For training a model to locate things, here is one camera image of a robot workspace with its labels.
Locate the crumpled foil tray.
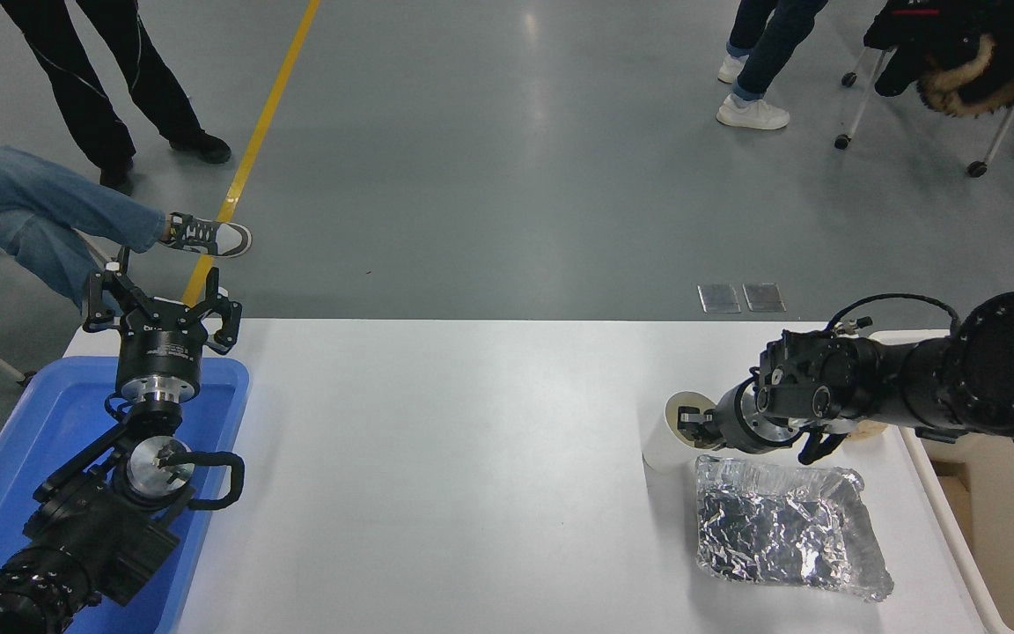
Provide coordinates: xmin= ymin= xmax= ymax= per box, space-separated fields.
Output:
xmin=694 ymin=454 xmax=896 ymax=603

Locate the blue plastic tray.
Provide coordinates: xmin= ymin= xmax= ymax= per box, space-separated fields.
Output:
xmin=0 ymin=356 xmax=251 ymax=634

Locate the wheeled metal chair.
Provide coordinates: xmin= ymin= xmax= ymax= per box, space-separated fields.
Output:
xmin=834 ymin=46 xmax=1014 ymax=179

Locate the seated person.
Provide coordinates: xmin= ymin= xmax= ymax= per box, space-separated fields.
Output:
xmin=0 ymin=130 xmax=254 ymax=311

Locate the metal floor plate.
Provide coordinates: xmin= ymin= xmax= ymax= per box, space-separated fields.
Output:
xmin=743 ymin=283 xmax=787 ymax=313
xmin=698 ymin=284 xmax=742 ymax=314

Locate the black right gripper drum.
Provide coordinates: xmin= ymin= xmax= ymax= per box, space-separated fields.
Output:
xmin=710 ymin=382 xmax=754 ymax=453

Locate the person in dark shoes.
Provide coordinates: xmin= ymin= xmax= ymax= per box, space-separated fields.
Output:
xmin=0 ymin=0 xmax=233 ymax=196

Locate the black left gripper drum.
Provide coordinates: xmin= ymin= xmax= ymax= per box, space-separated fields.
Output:
xmin=114 ymin=303 xmax=209 ymax=382

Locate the black coat with fur trim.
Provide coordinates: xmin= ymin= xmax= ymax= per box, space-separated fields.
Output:
xmin=863 ymin=0 xmax=1014 ymax=121

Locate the large pale bin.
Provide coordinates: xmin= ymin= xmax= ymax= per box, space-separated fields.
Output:
xmin=866 ymin=329 xmax=1014 ymax=634

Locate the person in white shoes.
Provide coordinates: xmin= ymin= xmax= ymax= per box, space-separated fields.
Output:
xmin=717 ymin=0 xmax=828 ymax=132

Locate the white paper cup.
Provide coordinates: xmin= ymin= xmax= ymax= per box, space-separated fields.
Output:
xmin=643 ymin=391 xmax=721 ymax=476

